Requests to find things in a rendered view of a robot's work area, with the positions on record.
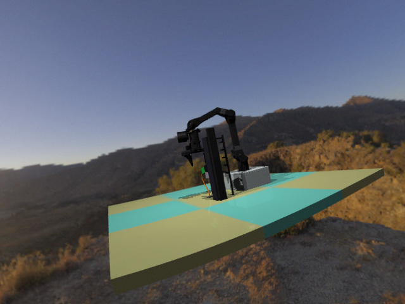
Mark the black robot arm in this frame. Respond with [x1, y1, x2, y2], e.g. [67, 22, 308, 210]
[177, 107, 251, 172]

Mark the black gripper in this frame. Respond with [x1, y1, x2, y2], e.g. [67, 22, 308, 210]
[181, 139, 206, 167]

